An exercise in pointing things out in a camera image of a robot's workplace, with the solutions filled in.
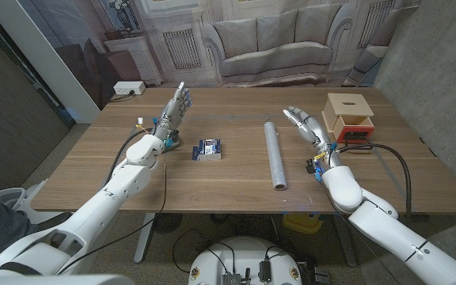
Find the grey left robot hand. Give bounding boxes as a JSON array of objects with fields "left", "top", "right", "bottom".
[{"left": 151, "top": 82, "right": 194, "bottom": 148}]

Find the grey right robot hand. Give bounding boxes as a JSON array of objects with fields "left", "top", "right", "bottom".
[{"left": 283, "top": 105, "right": 344, "bottom": 169}]

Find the red drawer with black handle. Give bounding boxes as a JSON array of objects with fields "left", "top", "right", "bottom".
[{"left": 332, "top": 116, "right": 375, "bottom": 145}]

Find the light wooden drawer housing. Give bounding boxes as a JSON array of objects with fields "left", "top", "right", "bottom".
[{"left": 321, "top": 93, "right": 374, "bottom": 132}]

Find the clear plastic wrap roll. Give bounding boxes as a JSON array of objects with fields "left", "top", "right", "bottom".
[{"left": 263, "top": 121, "right": 288, "bottom": 192}]

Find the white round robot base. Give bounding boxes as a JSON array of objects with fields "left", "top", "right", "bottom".
[{"left": 188, "top": 236, "right": 303, "bottom": 285}]

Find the blue white package box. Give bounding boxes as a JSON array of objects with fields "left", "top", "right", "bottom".
[{"left": 191, "top": 138, "right": 222, "bottom": 162}]

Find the white power strip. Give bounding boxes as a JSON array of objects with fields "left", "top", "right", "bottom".
[{"left": 112, "top": 81, "right": 146, "bottom": 96}]

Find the printed living room backdrop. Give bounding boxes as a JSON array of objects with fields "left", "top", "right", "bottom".
[{"left": 16, "top": 0, "right": 421, "bottom": 112}]

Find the yellow plastic object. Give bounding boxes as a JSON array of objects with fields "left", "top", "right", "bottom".
[{"left": 282, "top": 212, "right": 324, "bottom": 234}]

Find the black round fan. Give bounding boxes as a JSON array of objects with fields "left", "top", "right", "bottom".
[{"left": 152, "top": 213, "right": 184, "bottom": 234}]

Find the white table leg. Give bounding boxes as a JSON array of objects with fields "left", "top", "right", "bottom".
[
  {"left": 332, "top": 215, "right": 359, "bottom": 268},
  {"left": 133, "top": 213, "right": 157, "bottom": 264}
]

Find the black power adapter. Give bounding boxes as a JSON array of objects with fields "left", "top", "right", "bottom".
[{"left": 258, "top": 259, "right": 272, "bottom": 283}]

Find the dark leather shoe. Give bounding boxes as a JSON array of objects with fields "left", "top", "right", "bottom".
[{"left": 28, "top": 211, "right": 73, "bottom": 238}]

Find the white robot torso edge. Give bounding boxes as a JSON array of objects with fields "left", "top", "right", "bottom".
[{"left": 0, "top": 272, "right": 134, "bottom": 285}]

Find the black power strip cord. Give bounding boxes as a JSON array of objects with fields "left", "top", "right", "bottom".
[{"left": 108, "top": 89, "right": 136, "bottom": 103}]

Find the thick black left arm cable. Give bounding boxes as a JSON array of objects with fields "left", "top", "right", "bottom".
[{"left": 103, "top": 128, "right": 156, "bottom": 189}]

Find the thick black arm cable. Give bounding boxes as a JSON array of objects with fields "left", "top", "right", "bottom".
[
  {"left": 329, "top": 142, "right": 412, "bottom": 222},
  {"left": 103, "top": 128, "right": 156, "bottom": 189}
]

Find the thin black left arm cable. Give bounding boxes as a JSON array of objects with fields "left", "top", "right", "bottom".
[{"left": 55, "top": 152, "right": 169, "bottom": 276}]

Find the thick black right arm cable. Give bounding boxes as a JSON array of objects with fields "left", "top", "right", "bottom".
[{"left": 329, "top": 142, "right": 412, "bottom": 222}]

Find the black floor cable loop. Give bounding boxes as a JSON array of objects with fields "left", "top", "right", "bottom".
[{"left": 171, "top": 228, "right": 238, "bottom": 275}]

